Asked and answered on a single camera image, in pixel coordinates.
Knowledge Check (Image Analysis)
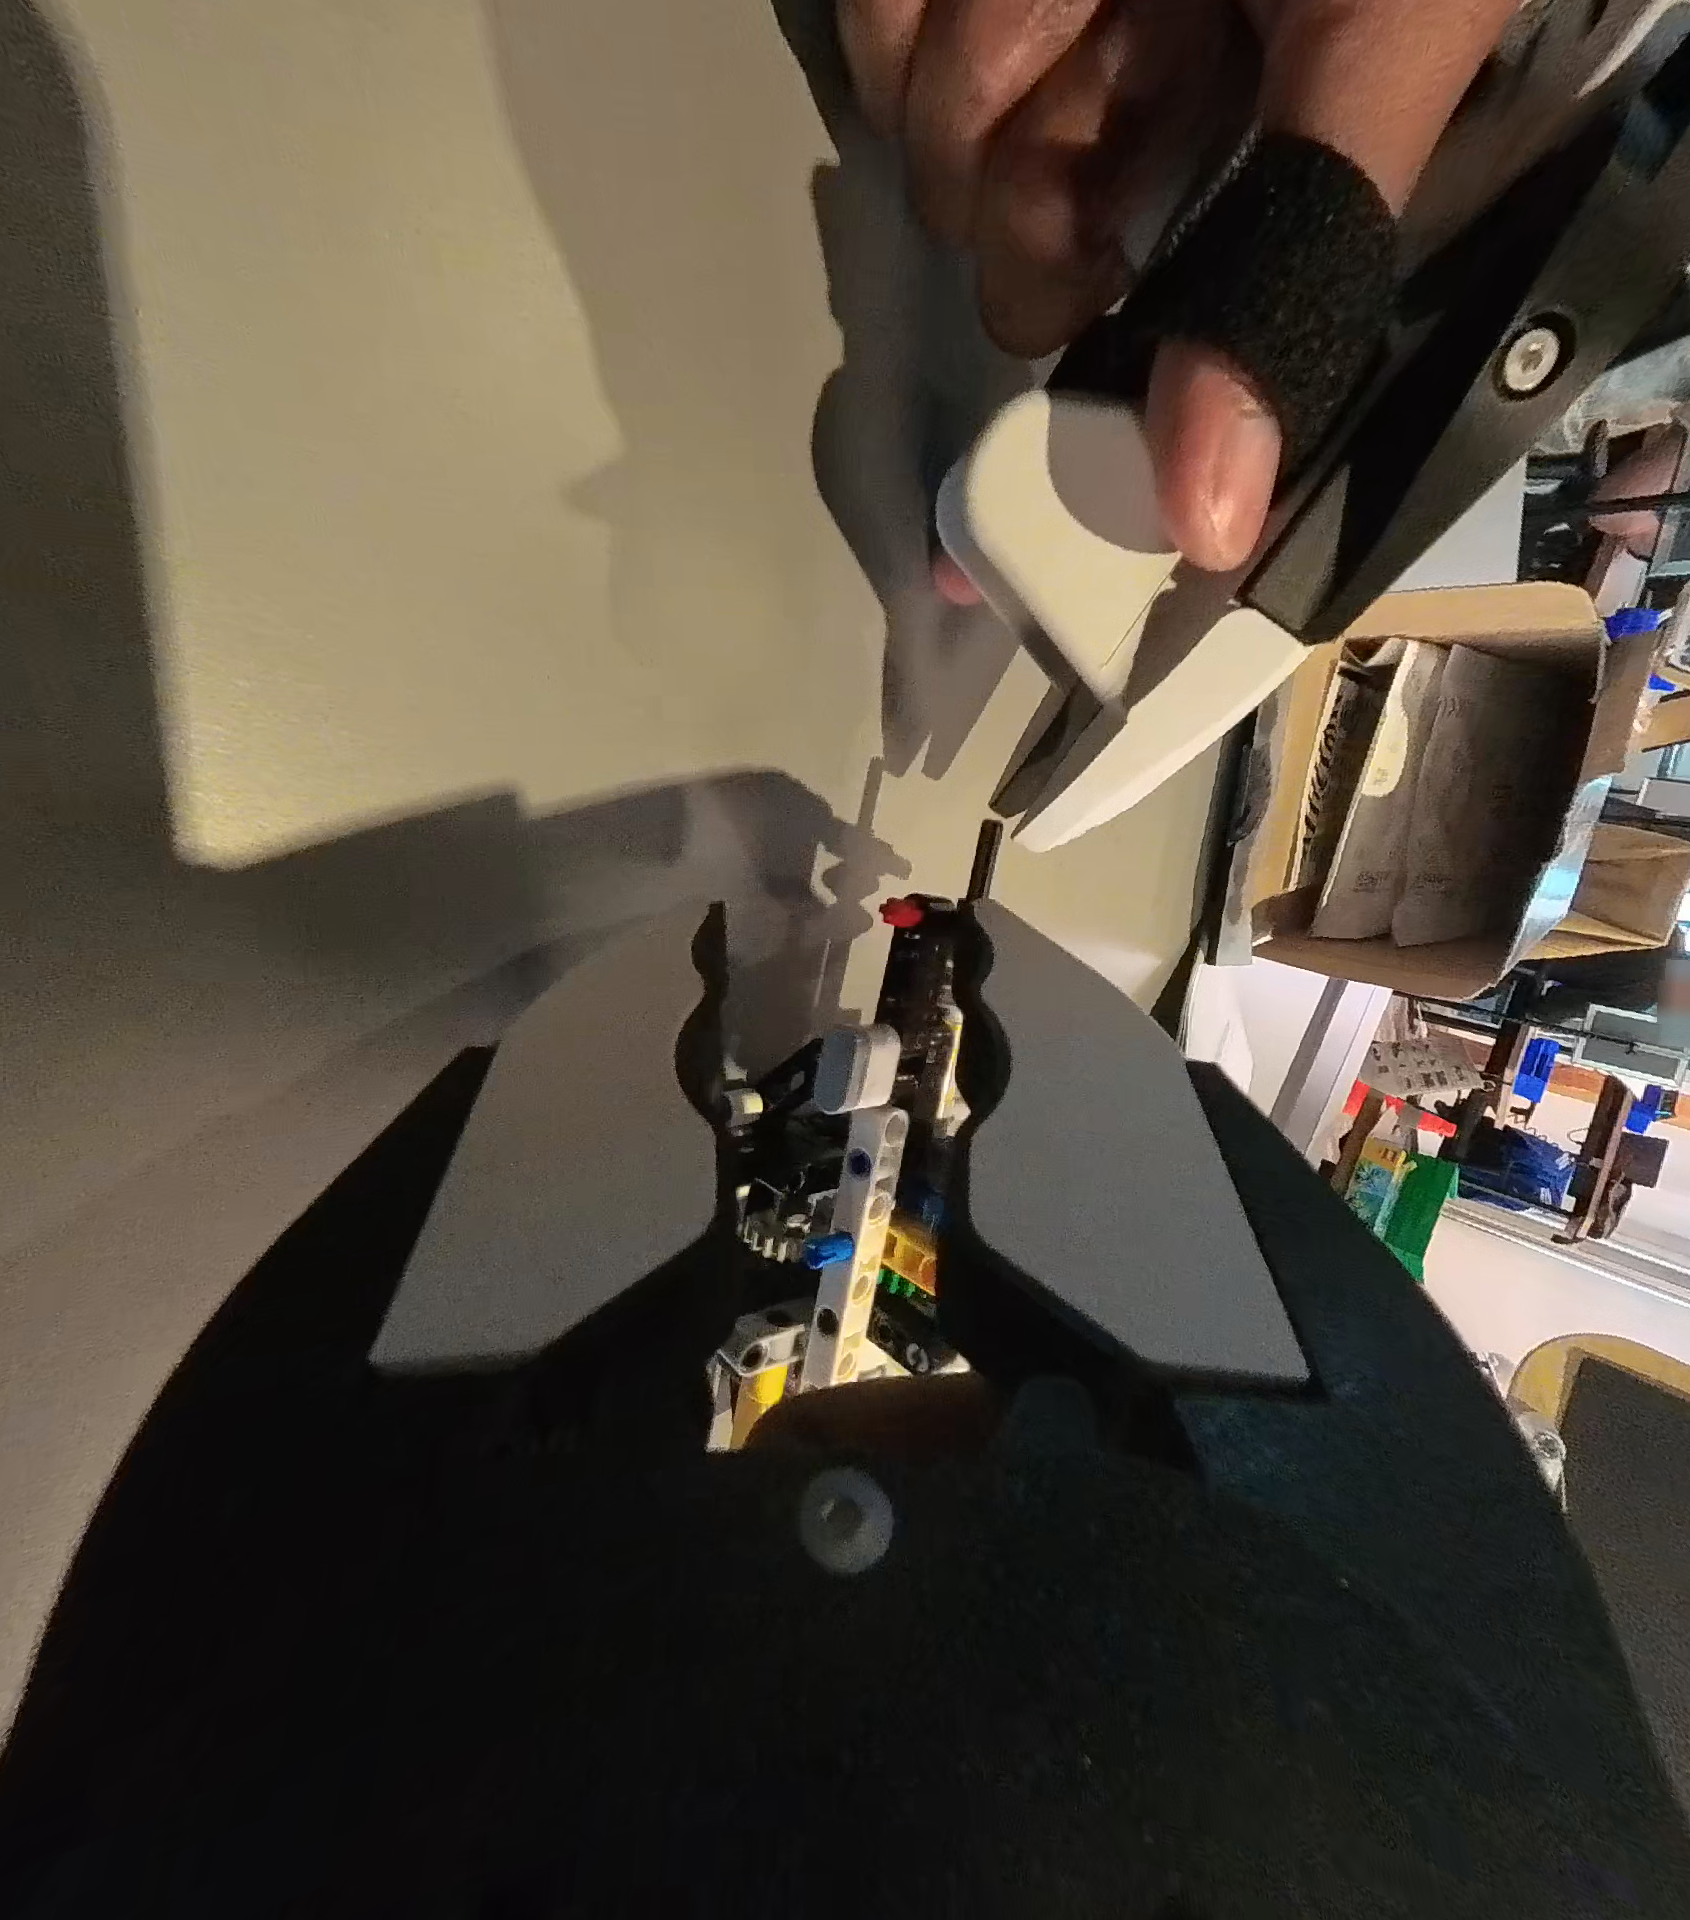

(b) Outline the person's left hand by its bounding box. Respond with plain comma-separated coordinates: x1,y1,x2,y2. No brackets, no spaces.
842,0,1526,575

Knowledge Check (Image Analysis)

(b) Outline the green bag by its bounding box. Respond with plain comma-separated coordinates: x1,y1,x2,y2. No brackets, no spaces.
1361,1145,1461,1279

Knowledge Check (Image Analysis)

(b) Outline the black pad with tan rim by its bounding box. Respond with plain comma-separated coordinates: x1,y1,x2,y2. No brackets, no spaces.
1507,1332,1690,1652

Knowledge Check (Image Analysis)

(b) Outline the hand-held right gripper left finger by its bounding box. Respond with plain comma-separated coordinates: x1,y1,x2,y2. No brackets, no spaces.
368,900,734,1373

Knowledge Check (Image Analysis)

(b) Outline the plain paper packet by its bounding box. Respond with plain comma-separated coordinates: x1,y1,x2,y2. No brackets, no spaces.
1392,644,1598,949

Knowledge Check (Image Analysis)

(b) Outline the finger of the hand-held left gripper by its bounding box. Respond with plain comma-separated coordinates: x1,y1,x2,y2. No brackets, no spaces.
1011,582,1354,859
932,386,1190,824

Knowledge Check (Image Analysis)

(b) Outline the brown cardboard box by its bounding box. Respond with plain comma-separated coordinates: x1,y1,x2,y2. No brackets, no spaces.
1251,582,1687,1003

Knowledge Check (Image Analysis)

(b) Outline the multicoloured lego model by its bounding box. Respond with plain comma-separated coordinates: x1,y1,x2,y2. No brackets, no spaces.
702,891,974,1453

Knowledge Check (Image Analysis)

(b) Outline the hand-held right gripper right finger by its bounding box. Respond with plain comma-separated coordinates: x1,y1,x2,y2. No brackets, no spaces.
934,896,1316,1386

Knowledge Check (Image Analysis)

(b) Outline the striped paper packet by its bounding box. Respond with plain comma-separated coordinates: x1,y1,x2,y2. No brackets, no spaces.
1305,635,1448,943

